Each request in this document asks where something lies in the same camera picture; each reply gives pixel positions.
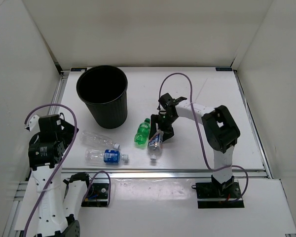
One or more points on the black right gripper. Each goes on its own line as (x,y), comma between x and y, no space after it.
(167,133)

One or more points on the dark blue corner label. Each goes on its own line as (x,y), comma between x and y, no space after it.
(79,69)
(224,69)

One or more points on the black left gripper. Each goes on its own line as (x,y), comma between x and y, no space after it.
(67,131)

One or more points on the dark blue corner label left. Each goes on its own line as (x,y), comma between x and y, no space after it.
(79,69)

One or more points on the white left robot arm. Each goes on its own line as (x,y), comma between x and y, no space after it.
(58,200)

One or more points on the clear unlabelled plastic bottle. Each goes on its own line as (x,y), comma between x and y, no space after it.
(95,140)

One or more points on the green plastic soda bottle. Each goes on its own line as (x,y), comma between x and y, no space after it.
(142,134)

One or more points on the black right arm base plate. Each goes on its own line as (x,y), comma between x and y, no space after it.
(208,196)

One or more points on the clear bottle red-blue label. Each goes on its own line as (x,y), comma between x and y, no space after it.
(155,145)

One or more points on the dark blue corner label right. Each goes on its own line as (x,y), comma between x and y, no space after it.
(224,69)

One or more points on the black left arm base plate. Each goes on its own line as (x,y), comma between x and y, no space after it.
(98,193)

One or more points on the black plastic waste bin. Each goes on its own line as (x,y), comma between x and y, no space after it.
(103,89)

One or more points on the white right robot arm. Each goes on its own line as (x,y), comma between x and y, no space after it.
(220,129)

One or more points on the clear bottle blue label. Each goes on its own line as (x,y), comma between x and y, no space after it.
(105,157)

